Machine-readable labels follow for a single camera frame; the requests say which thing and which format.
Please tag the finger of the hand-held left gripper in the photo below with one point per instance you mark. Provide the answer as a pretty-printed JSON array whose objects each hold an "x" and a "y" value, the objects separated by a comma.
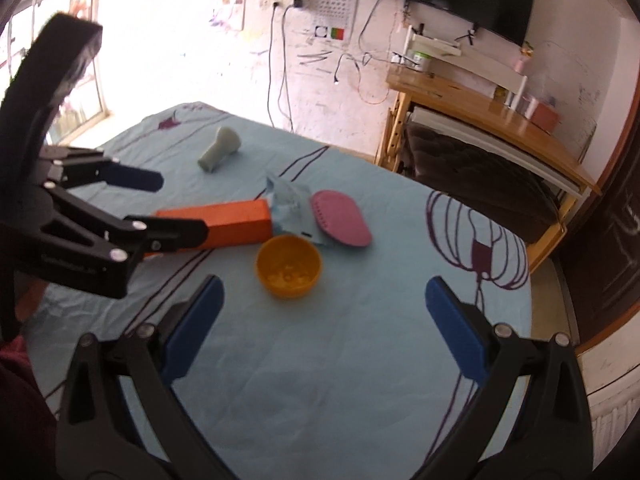
[
  {"x": 170, "y": 234},
  {"x": 135, "y": 178}
]

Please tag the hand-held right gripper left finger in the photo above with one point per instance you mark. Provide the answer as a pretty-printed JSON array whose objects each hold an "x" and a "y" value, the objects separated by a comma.
[{"x": 195, "y": 330}]

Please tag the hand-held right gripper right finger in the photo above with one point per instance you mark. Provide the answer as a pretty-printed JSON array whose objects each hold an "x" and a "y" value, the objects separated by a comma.
[{"x": 457, "y": 330}]

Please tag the orange cardboard box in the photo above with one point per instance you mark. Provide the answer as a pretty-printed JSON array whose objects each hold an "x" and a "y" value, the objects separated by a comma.
[{"x": 235, "y": 222}]

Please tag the grey-green plastic cup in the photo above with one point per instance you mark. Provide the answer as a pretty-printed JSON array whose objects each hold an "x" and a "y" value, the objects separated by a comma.
[{"x": 220, "y": 149}]

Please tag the orange plastic bowl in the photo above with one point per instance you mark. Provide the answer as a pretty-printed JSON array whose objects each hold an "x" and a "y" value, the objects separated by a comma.
[{"x": 287, "y": 270}]

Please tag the window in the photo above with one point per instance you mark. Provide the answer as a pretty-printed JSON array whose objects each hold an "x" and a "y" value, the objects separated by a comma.
[{"x": 25, "y": 15}]

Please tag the light blue cloth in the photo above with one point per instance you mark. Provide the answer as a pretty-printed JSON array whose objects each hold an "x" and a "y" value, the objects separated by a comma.
[{"x": 290, "y": 205}]

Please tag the dark tufted cushion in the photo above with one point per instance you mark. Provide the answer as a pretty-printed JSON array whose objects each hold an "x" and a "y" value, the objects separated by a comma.
[{"x": 475, "y": 180}]

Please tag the pink oval brush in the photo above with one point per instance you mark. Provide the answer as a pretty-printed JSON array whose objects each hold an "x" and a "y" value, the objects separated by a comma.
[{"x": 340, "y": 217}]

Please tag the dark brown door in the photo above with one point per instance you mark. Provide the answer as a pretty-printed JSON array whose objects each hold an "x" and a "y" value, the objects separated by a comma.
[{"x": 610, "y": 240}]

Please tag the dark red clothing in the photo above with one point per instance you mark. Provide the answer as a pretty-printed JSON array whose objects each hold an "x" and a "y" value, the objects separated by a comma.
[{"x": 25, "y": 410}]

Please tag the wooden desk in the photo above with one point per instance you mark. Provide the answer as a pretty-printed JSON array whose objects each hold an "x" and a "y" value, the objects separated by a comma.
[{"x": 475, "y": 105}]

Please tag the pink box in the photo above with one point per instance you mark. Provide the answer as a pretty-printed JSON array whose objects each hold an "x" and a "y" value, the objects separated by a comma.
[{"x": 544, "y": 119}]

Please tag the white cup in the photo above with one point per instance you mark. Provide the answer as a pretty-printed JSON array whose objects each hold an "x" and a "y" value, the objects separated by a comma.
[{"x": 527, "y": 107}]

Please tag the white desk shelf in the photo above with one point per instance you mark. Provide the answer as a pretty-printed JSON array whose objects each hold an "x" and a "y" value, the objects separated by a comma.
[{"x": 480, "y": 67}]

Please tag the eye chart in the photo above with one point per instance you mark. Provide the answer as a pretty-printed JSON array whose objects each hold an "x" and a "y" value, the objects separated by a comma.
[{"x": 335, "y": 0}]

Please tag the green white jar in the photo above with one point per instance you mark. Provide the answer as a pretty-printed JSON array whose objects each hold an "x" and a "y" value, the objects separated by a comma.
[{"x": 422, "y": 61}]

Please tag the pink figurine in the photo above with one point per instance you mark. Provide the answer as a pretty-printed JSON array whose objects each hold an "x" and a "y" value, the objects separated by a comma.
[{"x": 523, "y": 60}]

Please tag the white wall socket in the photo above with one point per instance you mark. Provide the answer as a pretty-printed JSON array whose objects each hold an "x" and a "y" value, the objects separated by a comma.
[{"x": 270, "y": 1}]

